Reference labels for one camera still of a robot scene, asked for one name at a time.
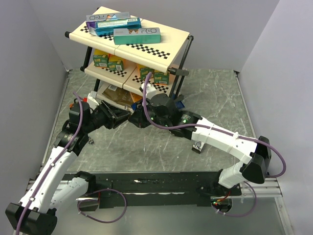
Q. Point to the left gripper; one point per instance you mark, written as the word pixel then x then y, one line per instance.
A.
pixel 114 116

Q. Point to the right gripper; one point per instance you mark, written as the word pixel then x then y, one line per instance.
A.
pixel 137 118

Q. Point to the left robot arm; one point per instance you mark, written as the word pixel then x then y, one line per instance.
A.
pixel 38 210

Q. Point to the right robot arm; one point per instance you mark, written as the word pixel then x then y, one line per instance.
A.
pixel 253 154

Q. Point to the brown flat packet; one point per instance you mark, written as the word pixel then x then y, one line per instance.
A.
pixel 118 95

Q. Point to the blue snack bag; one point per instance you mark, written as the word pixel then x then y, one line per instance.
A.
pixel 181 104

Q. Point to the green carton right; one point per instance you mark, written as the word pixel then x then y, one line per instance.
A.
pixel 161 77

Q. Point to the green carton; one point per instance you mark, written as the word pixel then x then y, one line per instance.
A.
pixel 100 58
pixel 115 63
pixel 143 71
pixel 161 77

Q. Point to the green carton far left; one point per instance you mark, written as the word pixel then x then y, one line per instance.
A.
pixel 100 58

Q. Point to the beige three-tier shelf rack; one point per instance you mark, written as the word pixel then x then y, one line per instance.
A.
pixel 169 55

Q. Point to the black R&O box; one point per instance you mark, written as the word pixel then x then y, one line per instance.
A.
pixel 197 147

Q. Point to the teal R&O box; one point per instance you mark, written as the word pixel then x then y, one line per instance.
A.
pixel 125 36

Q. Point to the blue toothpaste box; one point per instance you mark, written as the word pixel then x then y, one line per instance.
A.
pixel 99 28

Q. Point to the purple R&O box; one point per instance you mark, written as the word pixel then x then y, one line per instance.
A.
pixel 92 19

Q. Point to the black base frame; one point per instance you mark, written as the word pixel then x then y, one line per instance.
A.
pixel 117 189

